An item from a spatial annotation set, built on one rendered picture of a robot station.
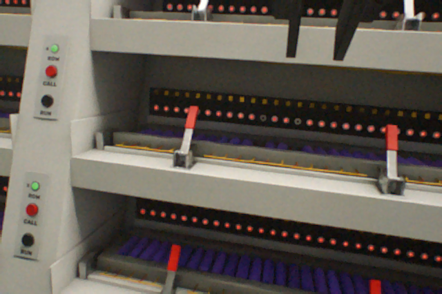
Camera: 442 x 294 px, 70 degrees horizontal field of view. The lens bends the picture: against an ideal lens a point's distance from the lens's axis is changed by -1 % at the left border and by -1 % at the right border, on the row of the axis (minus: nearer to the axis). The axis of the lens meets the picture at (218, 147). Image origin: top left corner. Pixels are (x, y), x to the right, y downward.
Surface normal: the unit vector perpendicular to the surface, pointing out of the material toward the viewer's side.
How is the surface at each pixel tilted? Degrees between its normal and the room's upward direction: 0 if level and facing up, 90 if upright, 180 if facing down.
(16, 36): 105
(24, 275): 90
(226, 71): 90
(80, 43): 90
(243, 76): 90
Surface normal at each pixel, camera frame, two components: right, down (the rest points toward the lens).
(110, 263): -0.21, 0.21
